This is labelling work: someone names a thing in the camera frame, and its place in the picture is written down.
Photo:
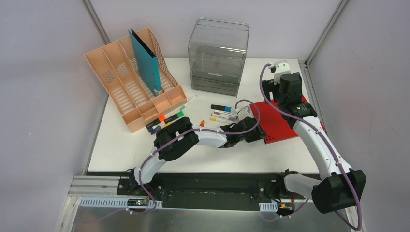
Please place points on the black highlighter blue cap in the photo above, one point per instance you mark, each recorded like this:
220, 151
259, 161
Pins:
221, 108

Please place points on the white marker purple cap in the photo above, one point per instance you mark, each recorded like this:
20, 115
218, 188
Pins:
225, 117

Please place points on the black highlighter orange cap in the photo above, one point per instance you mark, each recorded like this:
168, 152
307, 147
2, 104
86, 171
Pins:
155, 122

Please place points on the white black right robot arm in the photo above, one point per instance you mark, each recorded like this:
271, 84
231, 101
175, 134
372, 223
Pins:
340, 186

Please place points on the red folder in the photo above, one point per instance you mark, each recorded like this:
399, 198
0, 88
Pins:
272, 127

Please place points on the white marker yellow caps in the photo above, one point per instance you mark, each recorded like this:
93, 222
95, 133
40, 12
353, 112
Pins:
220, 120

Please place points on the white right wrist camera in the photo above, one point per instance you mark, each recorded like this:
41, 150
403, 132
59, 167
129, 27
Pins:
280, 68

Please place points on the dark blue small bottle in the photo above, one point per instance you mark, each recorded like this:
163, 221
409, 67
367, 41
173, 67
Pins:
156, 129

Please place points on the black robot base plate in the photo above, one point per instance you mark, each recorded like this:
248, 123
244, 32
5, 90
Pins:
214, 191

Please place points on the peach plastic file organizer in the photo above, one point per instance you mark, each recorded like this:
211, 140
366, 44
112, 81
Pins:
116, 67

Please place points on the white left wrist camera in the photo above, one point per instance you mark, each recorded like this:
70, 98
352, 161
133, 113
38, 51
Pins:
244, 112

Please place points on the black highlighter green cap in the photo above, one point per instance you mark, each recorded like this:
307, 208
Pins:
174, 117

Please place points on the aluminium frame rail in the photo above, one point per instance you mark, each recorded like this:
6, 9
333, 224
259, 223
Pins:
102, 191

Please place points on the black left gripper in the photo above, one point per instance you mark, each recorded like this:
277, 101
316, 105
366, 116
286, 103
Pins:
255, 128

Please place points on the smoked clear drawer box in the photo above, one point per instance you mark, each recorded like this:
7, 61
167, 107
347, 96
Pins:
217, 53

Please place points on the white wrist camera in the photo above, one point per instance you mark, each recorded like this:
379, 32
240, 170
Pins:
280, 68
244, 112

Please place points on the teal folder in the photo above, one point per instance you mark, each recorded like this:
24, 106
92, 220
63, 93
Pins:
147, 63

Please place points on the white marker green caps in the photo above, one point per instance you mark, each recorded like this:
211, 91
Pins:
187, 103

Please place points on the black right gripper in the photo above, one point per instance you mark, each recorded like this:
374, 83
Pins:
270, 86

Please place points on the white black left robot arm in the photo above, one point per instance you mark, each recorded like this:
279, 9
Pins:
173, 141

